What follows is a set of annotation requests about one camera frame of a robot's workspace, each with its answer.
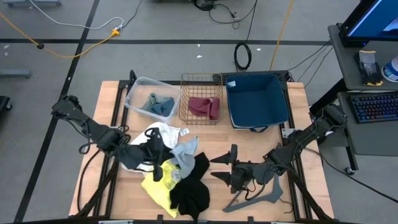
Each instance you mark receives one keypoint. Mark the small black cloth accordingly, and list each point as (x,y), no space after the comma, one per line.
(200,165)

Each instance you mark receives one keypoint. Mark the black aluminium table frame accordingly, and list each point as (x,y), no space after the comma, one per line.
(124,83)

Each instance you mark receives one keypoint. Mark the black round device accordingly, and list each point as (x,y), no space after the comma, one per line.
(203,3)

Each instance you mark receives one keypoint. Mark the small white paper tag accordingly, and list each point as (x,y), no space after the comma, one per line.
(184,132)

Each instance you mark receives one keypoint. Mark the teal blue cloth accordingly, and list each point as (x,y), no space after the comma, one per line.
(163,107)

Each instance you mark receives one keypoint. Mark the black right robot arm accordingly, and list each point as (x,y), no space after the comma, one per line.
(304,137)

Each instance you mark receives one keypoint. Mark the large black cloth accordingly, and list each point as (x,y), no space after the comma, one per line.
(189,197)

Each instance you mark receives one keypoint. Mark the black computer monitor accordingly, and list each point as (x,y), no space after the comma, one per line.
(373,21)

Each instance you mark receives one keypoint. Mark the backlit black keyboard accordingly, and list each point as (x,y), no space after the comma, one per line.
(376,107)

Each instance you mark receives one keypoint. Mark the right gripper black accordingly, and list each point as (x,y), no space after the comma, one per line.
(245,174)

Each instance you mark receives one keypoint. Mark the navy fabric storage bin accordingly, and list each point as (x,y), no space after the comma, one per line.
(255,99)

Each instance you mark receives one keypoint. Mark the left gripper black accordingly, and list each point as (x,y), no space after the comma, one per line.
(133,155)

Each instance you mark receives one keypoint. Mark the light grey cloth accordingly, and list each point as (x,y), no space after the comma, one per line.
(186,155)

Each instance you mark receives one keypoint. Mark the grey rolling desk cart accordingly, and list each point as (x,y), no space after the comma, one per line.
(348,65)

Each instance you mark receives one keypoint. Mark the small black floor disc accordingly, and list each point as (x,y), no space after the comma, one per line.
(39,46)

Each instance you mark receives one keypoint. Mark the grey clothes hanger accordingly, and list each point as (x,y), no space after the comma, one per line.
(275,196)

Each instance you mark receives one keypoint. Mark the white round tub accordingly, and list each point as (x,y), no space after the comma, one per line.
(392,70)

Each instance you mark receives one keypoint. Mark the maroon cloth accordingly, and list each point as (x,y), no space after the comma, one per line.
(202,107)

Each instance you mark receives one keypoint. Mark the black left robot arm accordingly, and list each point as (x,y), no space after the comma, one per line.
(93,130)

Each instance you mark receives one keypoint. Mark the black chair base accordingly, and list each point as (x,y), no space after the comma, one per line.
(3,104)

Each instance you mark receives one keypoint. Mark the grey and black work glove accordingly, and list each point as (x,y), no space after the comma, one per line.
(368,67)

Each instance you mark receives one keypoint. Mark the clear plastic bin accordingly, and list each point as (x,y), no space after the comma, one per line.
(136,93)

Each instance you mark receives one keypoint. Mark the white cloth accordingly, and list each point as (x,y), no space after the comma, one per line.
(169,135)

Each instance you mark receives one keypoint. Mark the grey metal table foot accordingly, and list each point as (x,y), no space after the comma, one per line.
(15,73)

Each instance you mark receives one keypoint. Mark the yellow cloth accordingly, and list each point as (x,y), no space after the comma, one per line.
(158,193)

